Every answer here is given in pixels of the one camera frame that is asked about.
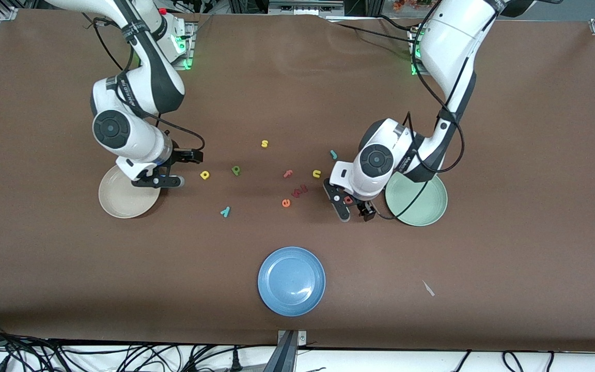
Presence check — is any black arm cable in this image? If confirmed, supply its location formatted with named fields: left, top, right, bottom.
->
left=91, top=15, right=206, bottom=153
left=378, top=15, right=499, bottom=220

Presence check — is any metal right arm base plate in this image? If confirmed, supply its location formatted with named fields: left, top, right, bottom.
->
left=171, top=21, right=196, bottom=70

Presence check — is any grey equipment box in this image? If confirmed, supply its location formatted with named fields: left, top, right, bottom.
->
left=268, top=0, right=346, bottom=17

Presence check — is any metal camera pole bracket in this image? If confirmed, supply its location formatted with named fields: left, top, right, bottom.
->
left=277, top=330, right=307, bottom=372

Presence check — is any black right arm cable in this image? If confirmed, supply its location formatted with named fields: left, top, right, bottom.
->
left=91, top=15, right=206, bottom=153

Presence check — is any beige brown plate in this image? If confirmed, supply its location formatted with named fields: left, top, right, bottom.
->
left=98, top=164, right=162, bottom=219

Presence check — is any brown table cover sheet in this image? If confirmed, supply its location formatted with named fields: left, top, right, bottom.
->
left=0, top=9, right=595, bottom=353

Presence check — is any blue plate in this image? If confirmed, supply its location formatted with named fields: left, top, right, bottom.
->
left=258, top=246, right=326, bottom=317

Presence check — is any light green plate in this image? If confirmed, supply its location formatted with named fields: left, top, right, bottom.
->
left=385, top=170, right=448, bottom=227

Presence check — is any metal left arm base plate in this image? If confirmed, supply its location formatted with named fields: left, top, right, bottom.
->
left=408, top=26, right=427, bottom=76

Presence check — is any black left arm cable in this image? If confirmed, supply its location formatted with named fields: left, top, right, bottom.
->
left=378, top=15, right=499, bottom=220

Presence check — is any black cable on table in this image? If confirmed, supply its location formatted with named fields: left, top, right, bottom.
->
left=328, top=14, right=422, bottom=47

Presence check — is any orange flower decoration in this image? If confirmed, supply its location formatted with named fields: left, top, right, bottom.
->
left=392, top=0, right=432, bottom=12

